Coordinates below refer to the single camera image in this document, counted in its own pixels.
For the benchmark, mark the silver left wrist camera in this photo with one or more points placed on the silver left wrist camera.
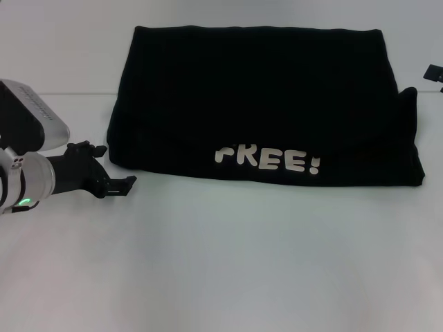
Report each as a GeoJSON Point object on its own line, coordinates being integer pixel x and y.
{"type": "Point", "coordinates": [52, 128]}

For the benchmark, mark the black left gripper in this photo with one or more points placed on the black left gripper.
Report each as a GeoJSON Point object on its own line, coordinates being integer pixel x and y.
{"type": "Point", "coordinates": [76, 171]}

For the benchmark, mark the black t-shirt with white print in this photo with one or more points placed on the black t-shirt with white print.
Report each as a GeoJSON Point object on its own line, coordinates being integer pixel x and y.
{"type": "Point", "coordinates": [242, 86]}

